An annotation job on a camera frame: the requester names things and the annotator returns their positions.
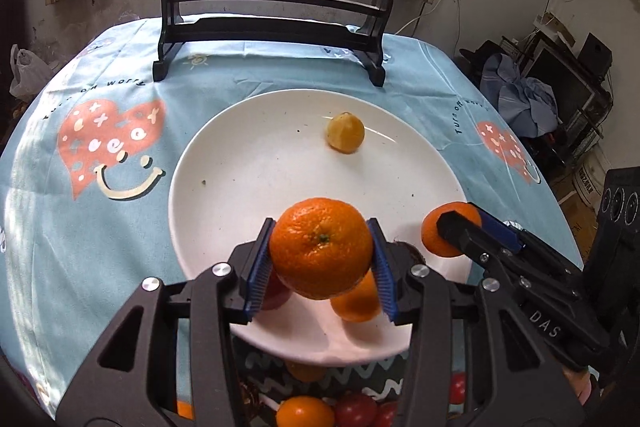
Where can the person's right hand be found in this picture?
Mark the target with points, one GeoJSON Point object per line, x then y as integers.
{"type": "Point", "coordinates": [582, 387]}

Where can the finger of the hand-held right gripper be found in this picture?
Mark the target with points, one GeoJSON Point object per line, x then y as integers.
{"type": "Point", "coordinates": [457, 229]}
{"type": "Point", "coordinates": [495, 223]}

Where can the light blue printed tablecloth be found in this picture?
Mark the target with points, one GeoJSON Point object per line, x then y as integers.
{"type": "Point", "coordinates": [75, 232]}

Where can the large red tomato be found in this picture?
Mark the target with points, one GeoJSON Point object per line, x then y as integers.
{"type": "Point", "coordinates": [275, 298]}

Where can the large orange mandarin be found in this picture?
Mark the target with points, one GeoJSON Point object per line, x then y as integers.
{"type": "Point", "coordinates": [320, 247]}

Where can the cardboard box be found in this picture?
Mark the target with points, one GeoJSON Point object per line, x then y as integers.
{"type": "Point", "coordinates": [555, 27]}

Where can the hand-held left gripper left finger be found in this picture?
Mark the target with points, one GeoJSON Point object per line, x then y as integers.
{"type": "Point", "coordinates": [260, 269]}

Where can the small yellow citrus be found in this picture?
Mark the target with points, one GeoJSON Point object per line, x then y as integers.
{"type": "Point", "coordinates": [345, 133]}

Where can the small red tomato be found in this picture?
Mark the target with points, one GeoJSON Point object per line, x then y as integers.
{"type": "Point", "coordinates": [457, 388]}
{"type": "Point", "coordinates": [386, 416]}
{"type": "Point", "coordinates": [355, 411]}

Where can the white plastic bag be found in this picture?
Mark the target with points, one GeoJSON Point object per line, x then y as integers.
{"type": "Point", "coordinates": [30, 74]}

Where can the white plastic bucket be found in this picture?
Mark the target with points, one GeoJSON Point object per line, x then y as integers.
{"type": "Point", "coordinates": [590, 179]}

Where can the black hat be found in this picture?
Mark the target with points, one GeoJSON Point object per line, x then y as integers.
{"type": "Point", "coordinates": [475, 54]}

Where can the white round plate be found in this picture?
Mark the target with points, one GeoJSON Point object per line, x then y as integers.
{"type": "Point", "coordinates": [250, 167]}

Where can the black speaker box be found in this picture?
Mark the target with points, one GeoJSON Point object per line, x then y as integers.
{"type": "Point", "coordinates": [596, 54]}

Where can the blue crumpled clothes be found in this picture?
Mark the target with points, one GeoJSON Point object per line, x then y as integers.
{"type": "Point", "coordinates": [525, 102]}

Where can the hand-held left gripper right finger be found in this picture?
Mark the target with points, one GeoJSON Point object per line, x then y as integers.
{"type": "Point", "coordinates": [384, 277]}

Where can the black monitor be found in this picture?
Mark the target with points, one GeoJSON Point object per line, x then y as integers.
{"type": "Point", "coordinates": [565, 82]}

